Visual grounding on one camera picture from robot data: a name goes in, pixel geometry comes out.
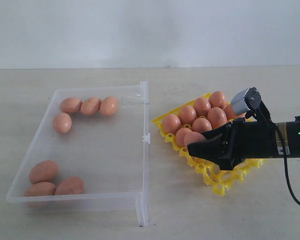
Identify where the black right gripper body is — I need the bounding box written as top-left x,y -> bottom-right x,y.
221,117 -> 278,163

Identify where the brown egg second row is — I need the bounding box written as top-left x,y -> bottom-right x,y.
206,107 -> 228,129
192,117 -> 212,133
52,112 -> 72,134

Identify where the brown egg third row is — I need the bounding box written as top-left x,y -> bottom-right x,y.
223,104 -> 246,121

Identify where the brown egg fourth row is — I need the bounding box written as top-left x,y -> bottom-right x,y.
208,91 -> 227,109
183,131 -> 206,146

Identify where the brown egg fifth row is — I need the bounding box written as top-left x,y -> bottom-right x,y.
28,160 -> 58,184
175,127 -> 192,148
193,97 -> 211,117

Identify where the brown egg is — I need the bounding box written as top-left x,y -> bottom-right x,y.
59,97 -> 83,114
54,176 -> 84,196
23,181 -> 57,208
99,96 -> 119,116
80,97 -> 102,116
162,113 -> 181,135
178,105 -> 197,126

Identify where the yellow plastic egg tray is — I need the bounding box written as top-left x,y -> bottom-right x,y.
151,99 -> 266,196

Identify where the clear plastic tray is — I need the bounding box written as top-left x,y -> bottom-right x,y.
6,81 -> 151,226

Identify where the black camera cable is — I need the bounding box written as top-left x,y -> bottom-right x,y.
244,109 -> 300,210

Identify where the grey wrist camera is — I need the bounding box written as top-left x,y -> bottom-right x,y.
230,87 -> 262,116

